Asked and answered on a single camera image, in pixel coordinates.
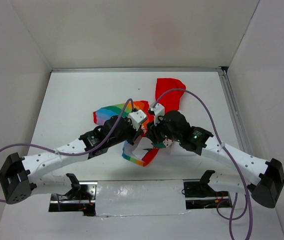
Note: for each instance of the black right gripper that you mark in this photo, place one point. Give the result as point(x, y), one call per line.
point(152, 132)

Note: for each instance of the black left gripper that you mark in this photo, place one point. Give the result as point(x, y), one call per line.
point(135, 133)

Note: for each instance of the rainbow white red kids jacket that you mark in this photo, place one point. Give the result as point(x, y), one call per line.
point(143, 152)

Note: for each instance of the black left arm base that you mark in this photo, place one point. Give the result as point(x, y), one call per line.
point(80, 197)

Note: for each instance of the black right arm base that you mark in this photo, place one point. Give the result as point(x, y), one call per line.
point(199, 195)

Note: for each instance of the silver taped front panel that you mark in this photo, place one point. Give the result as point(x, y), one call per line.
point(140, 198)

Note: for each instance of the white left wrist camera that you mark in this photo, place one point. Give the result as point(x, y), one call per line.
point(137, 118)

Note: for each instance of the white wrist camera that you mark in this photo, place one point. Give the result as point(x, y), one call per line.
point(137, 118)
point(156, 110)

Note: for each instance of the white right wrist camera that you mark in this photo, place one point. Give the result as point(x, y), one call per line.
point(156, 110)

